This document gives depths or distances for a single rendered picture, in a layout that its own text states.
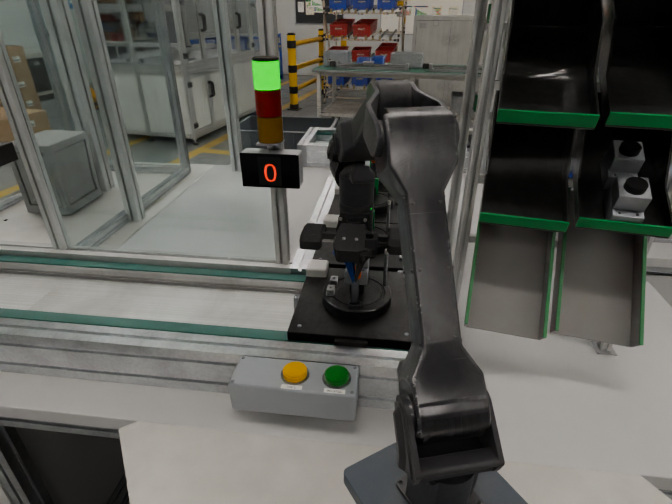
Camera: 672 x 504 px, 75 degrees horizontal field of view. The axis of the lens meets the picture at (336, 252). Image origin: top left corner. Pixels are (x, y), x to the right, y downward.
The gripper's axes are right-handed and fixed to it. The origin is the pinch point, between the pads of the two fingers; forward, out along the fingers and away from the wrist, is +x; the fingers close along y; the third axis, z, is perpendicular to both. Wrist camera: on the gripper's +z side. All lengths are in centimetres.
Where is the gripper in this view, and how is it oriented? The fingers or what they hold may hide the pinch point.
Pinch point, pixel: (354, 264)
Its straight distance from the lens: 78.7
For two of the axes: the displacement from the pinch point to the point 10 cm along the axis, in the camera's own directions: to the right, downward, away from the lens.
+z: -1.3, 4.8, -8.7
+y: 9.9, 0.6, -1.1
